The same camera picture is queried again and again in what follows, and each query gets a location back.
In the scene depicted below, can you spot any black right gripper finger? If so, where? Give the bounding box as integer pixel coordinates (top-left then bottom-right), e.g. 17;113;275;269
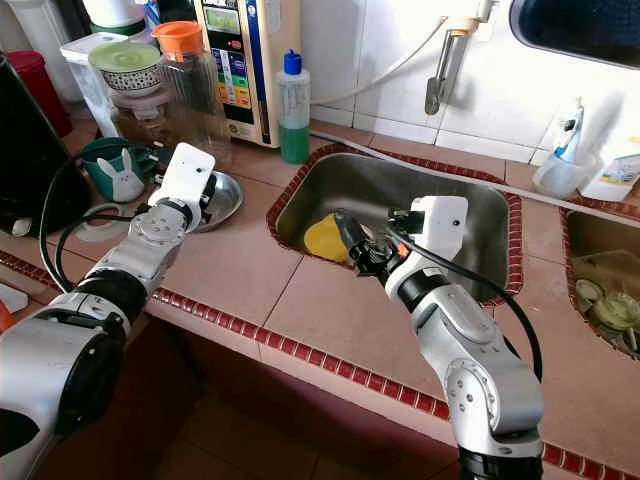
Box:
345;240;383;279
333;208;369;251

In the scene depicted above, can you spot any yellow plastic cup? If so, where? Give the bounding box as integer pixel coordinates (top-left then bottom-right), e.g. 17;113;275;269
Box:
303;213;351;264

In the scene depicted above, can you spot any stainless steel sink basin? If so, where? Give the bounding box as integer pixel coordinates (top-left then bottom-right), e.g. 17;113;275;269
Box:
265;143;524;306

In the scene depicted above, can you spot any green dish soap bottle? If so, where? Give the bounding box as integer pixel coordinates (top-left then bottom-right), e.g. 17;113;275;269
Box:
278;50;312;166

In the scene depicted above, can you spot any shallow steel bowl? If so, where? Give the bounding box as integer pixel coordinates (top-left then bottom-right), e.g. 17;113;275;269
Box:
195;170;244;233

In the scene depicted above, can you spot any cream water ionizer appliance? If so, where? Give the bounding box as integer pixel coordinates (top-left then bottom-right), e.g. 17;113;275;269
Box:
195;0;301;149

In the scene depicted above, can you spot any clear jar orange lid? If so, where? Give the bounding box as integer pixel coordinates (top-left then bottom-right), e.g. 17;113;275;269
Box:
152;20;233;166

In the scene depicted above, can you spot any steel sink basin with dishes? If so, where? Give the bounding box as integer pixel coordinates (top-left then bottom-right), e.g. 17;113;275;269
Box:
560;205;640;361

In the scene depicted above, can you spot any teal rabbit cup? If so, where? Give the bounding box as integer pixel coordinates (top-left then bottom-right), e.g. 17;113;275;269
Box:
80;138;156;204

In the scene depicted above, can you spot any white tub container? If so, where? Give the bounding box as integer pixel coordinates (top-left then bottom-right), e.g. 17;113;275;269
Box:
580;135;640;201

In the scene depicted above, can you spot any patterned bowl green lid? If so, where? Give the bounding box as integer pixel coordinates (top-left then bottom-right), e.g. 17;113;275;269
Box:
87;40;164;111

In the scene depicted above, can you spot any magenta bottle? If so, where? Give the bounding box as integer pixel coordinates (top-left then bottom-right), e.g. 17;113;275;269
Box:
8;50;73;139

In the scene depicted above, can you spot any dark hanging wok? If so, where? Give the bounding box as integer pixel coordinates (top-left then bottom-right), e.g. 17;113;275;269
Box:
510;0;640;69

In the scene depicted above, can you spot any clear plastic container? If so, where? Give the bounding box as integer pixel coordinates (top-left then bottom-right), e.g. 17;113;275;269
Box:
60;33;121;136

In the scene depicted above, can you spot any white canister green band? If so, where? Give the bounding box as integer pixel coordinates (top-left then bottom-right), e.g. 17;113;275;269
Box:
82;0;151;36

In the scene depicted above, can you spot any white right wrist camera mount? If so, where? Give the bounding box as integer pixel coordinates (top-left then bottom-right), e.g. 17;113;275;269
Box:
410;195;469;263

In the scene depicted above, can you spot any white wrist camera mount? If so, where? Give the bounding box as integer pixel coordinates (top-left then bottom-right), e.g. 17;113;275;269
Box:
410;195;469;263
150;142;217;216

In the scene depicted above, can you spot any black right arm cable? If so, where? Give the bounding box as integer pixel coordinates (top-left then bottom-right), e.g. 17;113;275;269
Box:
382;207;544;381

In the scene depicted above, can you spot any thin white hose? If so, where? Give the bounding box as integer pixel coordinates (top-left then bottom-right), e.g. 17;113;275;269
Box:
310;22;451;106

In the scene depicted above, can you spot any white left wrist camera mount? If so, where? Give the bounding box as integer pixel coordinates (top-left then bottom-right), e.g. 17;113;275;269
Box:
150;142;217;216

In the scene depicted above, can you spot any grey wall faucet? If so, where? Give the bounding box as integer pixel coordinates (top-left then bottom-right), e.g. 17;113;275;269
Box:
423;0;501;116

